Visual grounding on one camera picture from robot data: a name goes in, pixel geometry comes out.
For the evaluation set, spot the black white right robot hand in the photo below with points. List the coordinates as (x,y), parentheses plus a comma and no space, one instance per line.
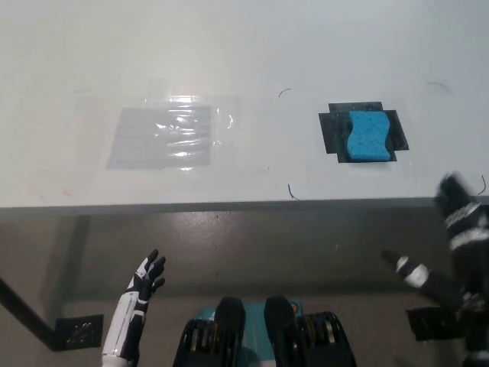
(468,260)

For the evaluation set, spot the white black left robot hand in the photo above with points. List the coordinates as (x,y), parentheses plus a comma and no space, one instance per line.
(130,317)

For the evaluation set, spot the blue wavy sponge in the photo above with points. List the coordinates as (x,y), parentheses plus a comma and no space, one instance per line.
(368,137)

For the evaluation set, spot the black tape marked spot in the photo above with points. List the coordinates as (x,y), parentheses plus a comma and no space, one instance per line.
(334,130)

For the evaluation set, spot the black diagonal table leg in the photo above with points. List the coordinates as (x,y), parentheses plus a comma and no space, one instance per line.
(26,313)

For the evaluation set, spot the clear plastic sheet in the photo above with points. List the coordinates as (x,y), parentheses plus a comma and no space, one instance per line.
(130,149)

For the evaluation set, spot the clear plastic film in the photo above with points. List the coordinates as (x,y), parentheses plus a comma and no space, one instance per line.
(225,111)

